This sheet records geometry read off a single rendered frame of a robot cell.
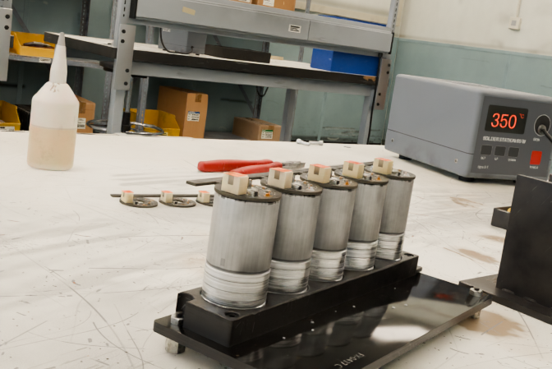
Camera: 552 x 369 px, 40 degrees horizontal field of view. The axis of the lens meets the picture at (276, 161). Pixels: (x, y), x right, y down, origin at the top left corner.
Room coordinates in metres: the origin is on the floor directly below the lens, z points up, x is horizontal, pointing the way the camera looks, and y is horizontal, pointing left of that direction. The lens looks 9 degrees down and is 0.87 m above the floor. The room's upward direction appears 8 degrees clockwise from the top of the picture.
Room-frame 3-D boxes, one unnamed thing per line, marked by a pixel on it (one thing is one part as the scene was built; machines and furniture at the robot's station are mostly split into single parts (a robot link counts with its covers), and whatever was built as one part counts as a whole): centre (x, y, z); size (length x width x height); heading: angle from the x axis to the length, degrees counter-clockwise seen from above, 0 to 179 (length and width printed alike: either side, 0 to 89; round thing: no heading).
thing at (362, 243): (0.34, -0.04, 0.79); 0.02 x 0.02 x 0.05
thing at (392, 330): (0.31, -0.04, 0.76); 0.16 x 0.07 x 0.01; 145
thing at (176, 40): (3.07, 0.44, 0.80); 0.15 x 0.12 x 0.10; 57
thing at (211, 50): (3.26, 0.23, 0.77); 0.24 x 0.16 x 0.04; 127
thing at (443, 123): (0.85, -0.21, 0.80); 0.15 x 0.12 x 0.10; 27
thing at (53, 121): (0.56, 0.17, 0.80); 0.03 x 0.03 x 0.10
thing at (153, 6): (3.15, 0.08, 0.90); 1.30 x 0.06 x 0.12; 128
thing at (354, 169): (0.34, -0.04, 0.82); 0.01 x 0.01 x 0.01; 55
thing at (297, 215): (0.30, -0.01, 0.79); 0.02 x 0.02 x 0.05
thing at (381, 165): (0.36, -0.05, 0.82); 0.01 x 0.01 x 0.01; 55
